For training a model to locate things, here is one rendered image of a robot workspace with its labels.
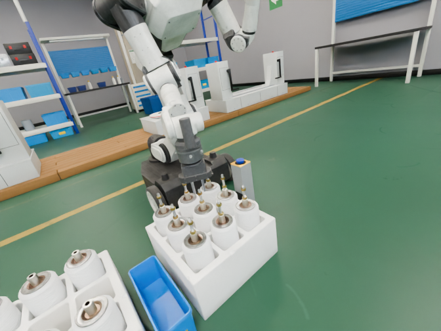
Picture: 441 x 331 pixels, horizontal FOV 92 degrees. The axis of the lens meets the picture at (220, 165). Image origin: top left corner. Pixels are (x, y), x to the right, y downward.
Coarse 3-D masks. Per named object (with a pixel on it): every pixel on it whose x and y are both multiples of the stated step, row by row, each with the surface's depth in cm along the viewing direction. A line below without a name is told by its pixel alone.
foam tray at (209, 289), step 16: (272, 224) 84; (160, 240) 83; (240, 240) 76; (256, 240) 79; (272, 240) 86; (160, 256) 91; (176, 256) 75; (224, 256) 71; (240, 256) 75; (256, 256) 81; (176, 272) 77; (192, 272) 68; (208, 272) 67; (224, 272) 72; (240, 272) 77; (192, 288) 66; (208, 288) 68; (224, 288) 74; (192, 304) 76; (208, 304) 70
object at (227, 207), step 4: (216, 196) 92; (236, 196) 90; (216, 200) 90; (220, 200) 88; (224, 200) 88; (228, 200) 88; (232, 200) 88; (236, 200) 90; (224, 204) 88; (228, 204) 88; (232, 204) 89; (224, 208) 89; (228, 208) 89; (232, 208) 89; (224, 212) 90; (228, 212) 89; (232, 212) 90
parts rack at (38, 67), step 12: (36, 48) 410; (0, 72) 352; (12, 72) 400; (24, 72) 410; (48, 72) 429; (48, 96) 395; (60, 96) 406; (72, 120) 426; (24, 132) 392; (36, 132) 397
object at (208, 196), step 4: (200, 188) 100; (216, 188) 98; (204, 192) 97; (208, 192) 96; (212, 192) 96; (216, 192) 97; (204, 196) 98; (208, 196) 97; (212, 196) 97; (204, 200) 99; (208, 200) 98; (212, 200) 98
